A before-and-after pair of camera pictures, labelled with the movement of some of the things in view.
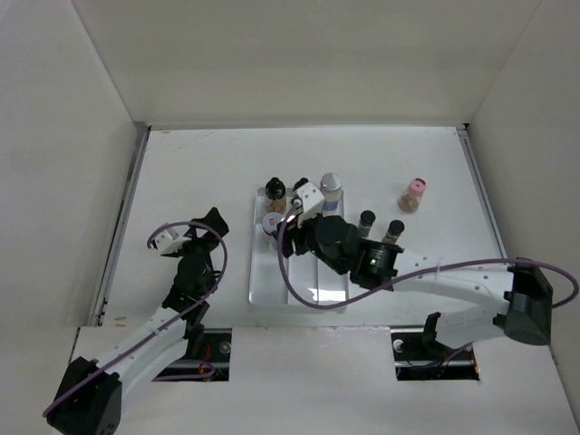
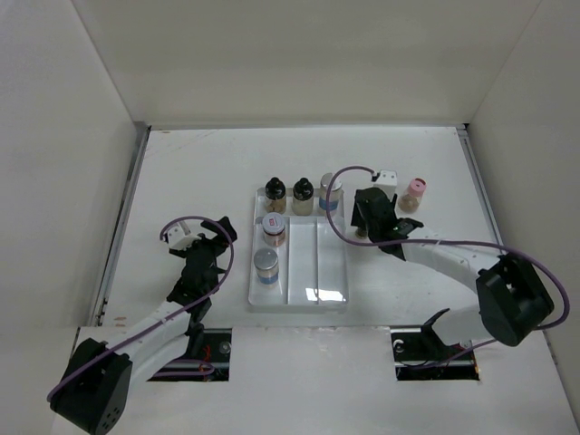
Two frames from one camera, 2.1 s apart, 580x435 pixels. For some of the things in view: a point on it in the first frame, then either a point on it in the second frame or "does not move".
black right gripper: (292, 231) → (357, 218)
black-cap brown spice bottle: (275, 198) does not move
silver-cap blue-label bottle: (331, 187) does not move
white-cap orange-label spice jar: (269, 226) does not move
